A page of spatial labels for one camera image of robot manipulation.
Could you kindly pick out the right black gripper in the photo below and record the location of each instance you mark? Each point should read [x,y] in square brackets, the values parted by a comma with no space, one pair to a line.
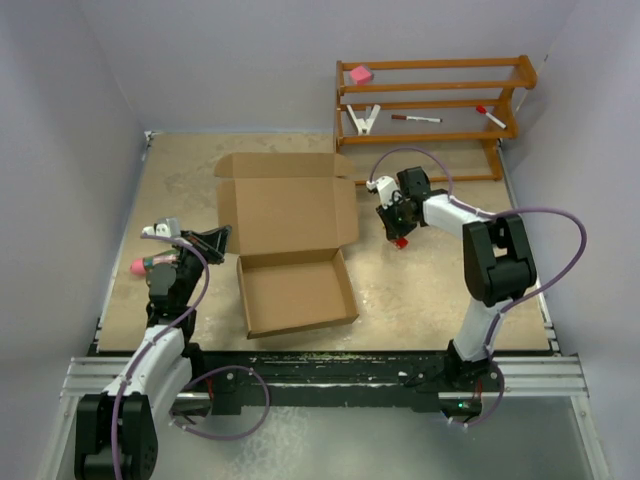
[395,230]

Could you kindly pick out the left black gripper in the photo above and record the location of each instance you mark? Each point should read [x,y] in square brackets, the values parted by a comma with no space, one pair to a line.
[210,244]

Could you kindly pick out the brown cardboard box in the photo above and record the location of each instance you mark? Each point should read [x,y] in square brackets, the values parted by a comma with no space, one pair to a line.
[290,216]

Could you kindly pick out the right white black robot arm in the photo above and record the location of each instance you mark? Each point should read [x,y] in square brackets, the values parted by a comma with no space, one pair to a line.
[498,263]

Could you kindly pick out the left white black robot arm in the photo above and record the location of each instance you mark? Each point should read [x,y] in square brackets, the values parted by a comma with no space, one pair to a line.
[116,429]

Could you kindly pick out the small pink green object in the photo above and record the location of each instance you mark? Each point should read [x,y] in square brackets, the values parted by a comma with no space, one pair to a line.
[141,266]

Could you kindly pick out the white clamp tool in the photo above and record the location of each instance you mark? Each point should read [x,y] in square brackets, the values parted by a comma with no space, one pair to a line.
[364,125]

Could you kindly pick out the brown-capped white marker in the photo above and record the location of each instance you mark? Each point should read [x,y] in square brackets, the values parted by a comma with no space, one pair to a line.
[399,117]

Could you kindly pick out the red-capped white marker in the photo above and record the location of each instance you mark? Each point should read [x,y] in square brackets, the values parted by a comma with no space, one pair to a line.
[482,110]

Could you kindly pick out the wooden three-tier rack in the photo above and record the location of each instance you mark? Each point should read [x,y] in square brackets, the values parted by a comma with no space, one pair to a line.
[421,101]

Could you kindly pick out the pink eraser block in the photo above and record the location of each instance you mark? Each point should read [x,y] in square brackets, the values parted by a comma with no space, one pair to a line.
[361,75]

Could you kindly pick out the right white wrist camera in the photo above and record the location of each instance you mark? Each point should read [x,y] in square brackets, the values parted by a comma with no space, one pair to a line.
[386,188]

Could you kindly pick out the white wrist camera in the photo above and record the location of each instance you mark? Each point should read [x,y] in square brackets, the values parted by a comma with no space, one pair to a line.
[165,229]
[386,188]

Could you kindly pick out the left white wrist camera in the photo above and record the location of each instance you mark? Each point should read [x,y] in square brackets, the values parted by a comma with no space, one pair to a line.
[165,229]

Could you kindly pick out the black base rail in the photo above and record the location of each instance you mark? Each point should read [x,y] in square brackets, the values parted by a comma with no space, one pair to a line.
[422,381]

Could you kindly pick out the aluminium extrusion frame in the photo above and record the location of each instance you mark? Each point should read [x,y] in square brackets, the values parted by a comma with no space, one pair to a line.
[527,376]

